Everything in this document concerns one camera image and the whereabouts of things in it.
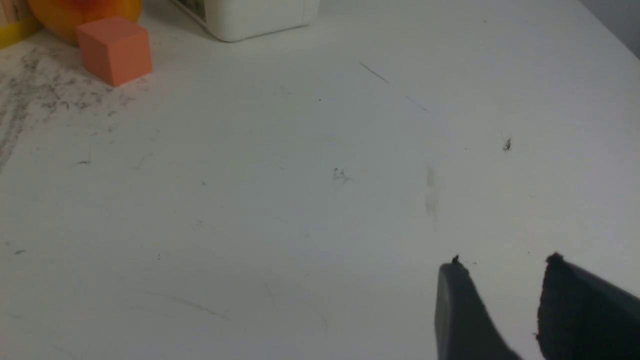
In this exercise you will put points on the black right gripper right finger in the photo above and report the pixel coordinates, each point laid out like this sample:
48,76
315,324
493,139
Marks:
584,317

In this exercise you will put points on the yellow bamboo steamer basket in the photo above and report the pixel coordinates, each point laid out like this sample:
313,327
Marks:
17,22

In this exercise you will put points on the orange foam cube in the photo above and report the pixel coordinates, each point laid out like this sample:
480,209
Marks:
115,50

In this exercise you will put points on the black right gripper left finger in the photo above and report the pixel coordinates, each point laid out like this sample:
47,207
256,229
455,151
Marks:
463,327

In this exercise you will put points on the white box with green lid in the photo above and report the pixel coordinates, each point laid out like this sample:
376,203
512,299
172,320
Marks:
231,21

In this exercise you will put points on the orange yellow toy pear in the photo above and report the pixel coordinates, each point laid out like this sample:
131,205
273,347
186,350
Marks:
62,17

